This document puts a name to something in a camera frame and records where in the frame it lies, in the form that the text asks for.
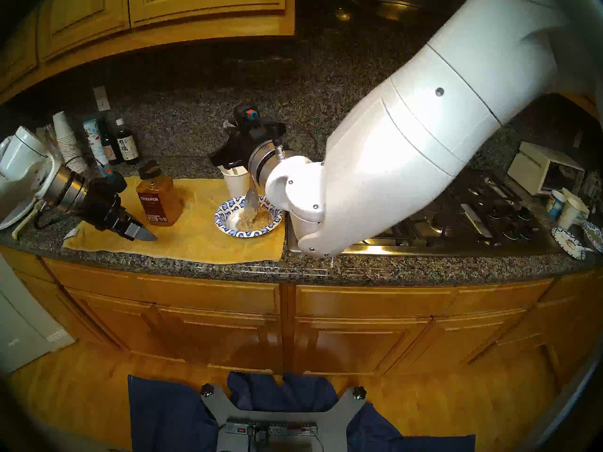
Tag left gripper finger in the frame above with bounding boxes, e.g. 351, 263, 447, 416
123, 216, 157, 240
122, 225, 156, 242

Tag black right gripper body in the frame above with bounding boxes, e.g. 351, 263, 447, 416
210, 121, 288, 170

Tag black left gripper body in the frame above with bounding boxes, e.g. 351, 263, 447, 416
85, 178, 129, 231

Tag ground cinnamon jar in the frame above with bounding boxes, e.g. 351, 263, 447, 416
136, 160, 183, 227

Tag black handled serving spoon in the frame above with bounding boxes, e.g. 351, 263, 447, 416
243, 183, 263, 212

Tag scooped oatmeal portion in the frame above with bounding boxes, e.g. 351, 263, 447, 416
236, 207, 274, 233

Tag white paper cup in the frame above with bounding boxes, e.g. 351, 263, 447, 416
563, 187, 589, 211
221, 166, 251, 198
558, 199, 589, 230

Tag yellow towel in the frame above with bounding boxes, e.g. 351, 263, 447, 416
62, 177, 286, 264

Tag small dark glass bottle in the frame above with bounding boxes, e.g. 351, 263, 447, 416
99, 119, 118, 165

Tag soy sauce bottle white label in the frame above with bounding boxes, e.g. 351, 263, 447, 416
114, 118, 140, 165

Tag white blue salt canister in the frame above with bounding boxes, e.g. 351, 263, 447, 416
83, 119, 110, 167

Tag stack of white paper cups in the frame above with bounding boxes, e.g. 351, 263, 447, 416
52, 111, 88, 174

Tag wooden lower cabinets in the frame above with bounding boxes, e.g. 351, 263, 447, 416
0, 244, 603, 386

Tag wooden upper cabinet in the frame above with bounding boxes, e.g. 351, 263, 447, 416
0, 0, 296, 103

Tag dark blue cloth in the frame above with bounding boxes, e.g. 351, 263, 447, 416
128, 372, 476, 452

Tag stainless gas cooktop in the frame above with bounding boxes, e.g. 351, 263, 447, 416
286, 166, 561, 257

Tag blue patterned paper plate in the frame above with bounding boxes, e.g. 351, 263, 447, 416
551, 227, 595, 260

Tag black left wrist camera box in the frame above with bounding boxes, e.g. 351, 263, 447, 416
100, 169, 127, 193

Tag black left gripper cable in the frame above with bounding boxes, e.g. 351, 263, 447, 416
33, 199, 102, 228

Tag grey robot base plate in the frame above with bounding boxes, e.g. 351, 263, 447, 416
201, 384, 367, 452

